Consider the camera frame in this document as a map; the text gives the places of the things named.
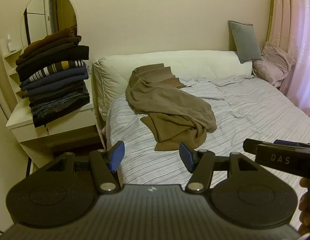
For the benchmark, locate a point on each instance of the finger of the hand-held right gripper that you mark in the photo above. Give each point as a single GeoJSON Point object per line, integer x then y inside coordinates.
{"type": "Point", "coordinates": [260, 144]}

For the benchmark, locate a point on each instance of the oval mirror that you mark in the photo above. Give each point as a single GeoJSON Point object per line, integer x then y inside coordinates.
{"type": "Point", "coordinates": [52, 12]}

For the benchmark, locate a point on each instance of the olive brown pants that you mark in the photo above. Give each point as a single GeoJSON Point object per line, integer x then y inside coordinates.
{"type": "Point", "coordinates": [167, 102]}

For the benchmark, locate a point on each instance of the golden brown garment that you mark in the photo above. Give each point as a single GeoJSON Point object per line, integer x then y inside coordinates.
{"type": "Point", "coordinates": [172, 135]}

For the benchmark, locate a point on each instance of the person's right hand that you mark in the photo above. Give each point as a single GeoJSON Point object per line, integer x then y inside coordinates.
{"type": "Point", "coordinates": [307, 205]}

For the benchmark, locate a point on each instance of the white bottle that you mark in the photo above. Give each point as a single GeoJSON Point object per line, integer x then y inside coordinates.
{"type": "Point", "coordinates": [10, 44]}

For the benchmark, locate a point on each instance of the bed with striped white sheet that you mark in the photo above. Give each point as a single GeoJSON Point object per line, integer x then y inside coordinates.
{"type": "Point", "coordinates": [245, 120]}

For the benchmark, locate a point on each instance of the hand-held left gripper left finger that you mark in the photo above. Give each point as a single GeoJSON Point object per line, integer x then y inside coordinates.
{"type": "Point", "coordinates": [116, 155]}

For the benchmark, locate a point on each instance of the grey pillow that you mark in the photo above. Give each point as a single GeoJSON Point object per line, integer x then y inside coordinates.
{"type": "Point", "coordinates": [245, 40]}

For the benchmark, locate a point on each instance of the crumpled pink blanket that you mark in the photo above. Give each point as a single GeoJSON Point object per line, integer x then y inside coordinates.
{"type": "Point", "coordinates": [275, 62]}

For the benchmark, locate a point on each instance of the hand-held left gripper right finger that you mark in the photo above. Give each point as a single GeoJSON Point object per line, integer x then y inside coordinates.
{"type": "Point", "coordinates": [186, 156]}

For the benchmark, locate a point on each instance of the stack of dark folded clothes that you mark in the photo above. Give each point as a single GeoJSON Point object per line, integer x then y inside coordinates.
{"type": "Point", "coordinates": [54, 87]}

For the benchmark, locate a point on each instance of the pink sheer curtain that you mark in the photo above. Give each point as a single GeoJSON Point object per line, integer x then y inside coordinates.
{"type": "Point", "coordinates": [307, 67]}

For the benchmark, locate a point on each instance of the white dressing table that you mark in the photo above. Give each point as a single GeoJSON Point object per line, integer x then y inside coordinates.
{"type": "Point", "coordinates": [22, 120]}

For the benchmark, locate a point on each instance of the pink thick curtain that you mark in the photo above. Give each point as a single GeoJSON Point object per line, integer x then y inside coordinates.
{"type": "Point", "coordinates": [277, 10]}

